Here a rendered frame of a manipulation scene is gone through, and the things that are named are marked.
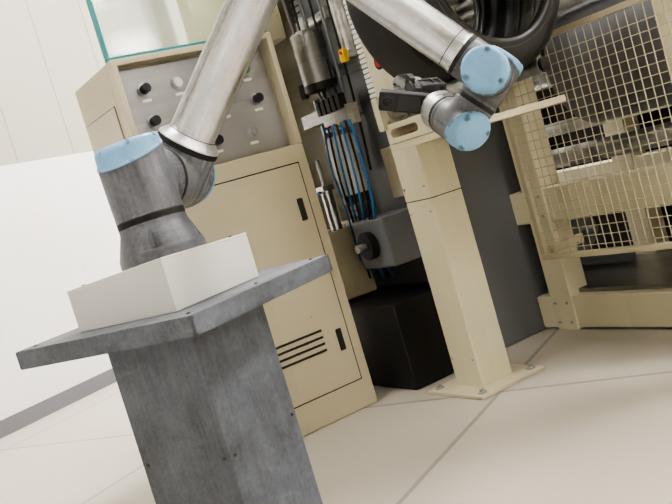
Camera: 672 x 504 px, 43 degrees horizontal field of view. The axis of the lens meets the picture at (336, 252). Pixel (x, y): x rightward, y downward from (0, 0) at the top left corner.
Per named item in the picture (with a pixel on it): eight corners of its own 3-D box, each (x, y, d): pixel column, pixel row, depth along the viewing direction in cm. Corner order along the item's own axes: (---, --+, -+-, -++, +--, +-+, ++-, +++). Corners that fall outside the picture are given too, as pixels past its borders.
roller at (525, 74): (457, 86, 266) (468, 84, 268) (460, 100, 266) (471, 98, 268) (537, 56, 236) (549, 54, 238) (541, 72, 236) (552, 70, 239)
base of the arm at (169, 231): (154, 260, 173) (138, 214, 173) (106, 278, 186) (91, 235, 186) (223, 239, 187) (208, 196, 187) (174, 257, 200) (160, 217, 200)
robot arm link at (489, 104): (525, 62, 173) (490, 115, 176) (527, 67, 184) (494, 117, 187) (486, 37, 174) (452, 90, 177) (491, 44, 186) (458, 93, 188)
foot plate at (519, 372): (428, 394, 279) (426, 387, 278) (488, 365, 292) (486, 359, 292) (483, 400, 256) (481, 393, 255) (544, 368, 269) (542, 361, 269)
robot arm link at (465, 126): (502, 122, 181) (475, 162, 183) (474, 103, 191) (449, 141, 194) (471, 102, 176) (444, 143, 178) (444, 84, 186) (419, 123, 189)
